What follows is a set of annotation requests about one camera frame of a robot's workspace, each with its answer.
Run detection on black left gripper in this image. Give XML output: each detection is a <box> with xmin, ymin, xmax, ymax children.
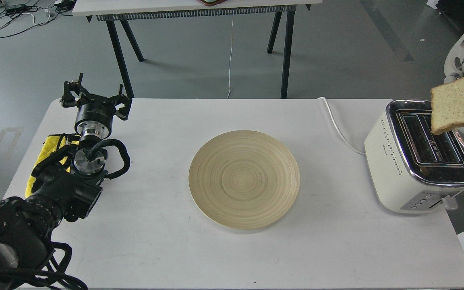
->
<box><xmin>60</xmin><ymin>73</ymin><xmax>132</xmax><ymax>137</ymax></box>

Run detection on slice of brown bread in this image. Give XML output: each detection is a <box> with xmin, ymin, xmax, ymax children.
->
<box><xmin>431</xmin><ymin>77</ymin><xmax>464</xmax><ymax>135</ymax></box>

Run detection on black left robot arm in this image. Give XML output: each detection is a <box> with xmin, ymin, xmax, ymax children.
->
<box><xmin>0</xmin><ymin>74</ymin><xmax>132</xmax><ymax>290</ymax></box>

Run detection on white chrome toaster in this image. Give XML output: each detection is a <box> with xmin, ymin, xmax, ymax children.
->
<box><xmin>364</xmin><ymin>100</ymin><xmax>464</xmax><ymax>214</ymax></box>

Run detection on yellow cloth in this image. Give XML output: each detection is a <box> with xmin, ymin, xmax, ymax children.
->
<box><xmin>25</xmin><ymin>133</ymin><xmax>81</xmax><ymax>198</ymax></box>

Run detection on white background table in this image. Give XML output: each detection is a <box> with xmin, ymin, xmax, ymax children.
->
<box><xmin>72</xmin><ymin>0</ymin><xmax>321</xmax><ymax>99</ymax></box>

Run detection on brown object on background table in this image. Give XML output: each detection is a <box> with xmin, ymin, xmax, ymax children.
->
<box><xmin>198</xmin><ymin>0</ymin><xmax>227</xmax><ymax>7</ymax></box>

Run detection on round wooden plate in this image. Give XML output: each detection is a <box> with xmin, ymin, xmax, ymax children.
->
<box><xmin>188</xmin><ymin>130</ymin><xmax>300</xmax><ymax>230</ymax></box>

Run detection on floor cables and power strips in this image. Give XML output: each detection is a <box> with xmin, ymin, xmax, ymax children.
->
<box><xmin>0</xmin><ymin>0</ymin><xmax>76</xmax><ymax>39</ymax></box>

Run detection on white hanging cable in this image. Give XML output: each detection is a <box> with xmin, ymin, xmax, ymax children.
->
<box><xmin>227</xmin><ymin>14</ymin><xmax>234</xmax><ymax>99</ymax></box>

